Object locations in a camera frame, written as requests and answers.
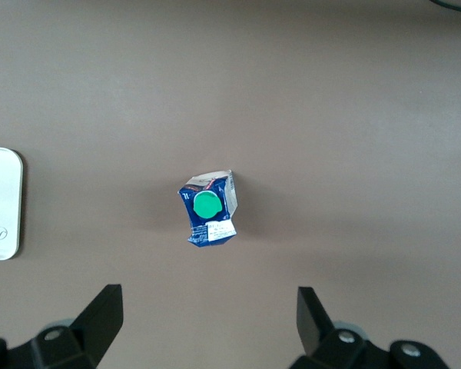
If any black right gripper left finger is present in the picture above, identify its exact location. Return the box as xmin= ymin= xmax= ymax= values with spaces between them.
xmin=5 ymin=284 xmax=124 ymax=369

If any cream tray with rabbit print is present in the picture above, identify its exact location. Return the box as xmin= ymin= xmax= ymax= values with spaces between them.
xmin=0 ymin=145 xmax=25 ymax=261

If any blue milk carton green cap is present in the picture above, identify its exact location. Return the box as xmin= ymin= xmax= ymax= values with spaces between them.
xmin=177 ymin=168 xmax=238 ymax=249

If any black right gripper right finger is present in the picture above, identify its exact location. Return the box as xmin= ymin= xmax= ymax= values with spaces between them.
xmin=290 ymin=286 xmax=390 ymax=369

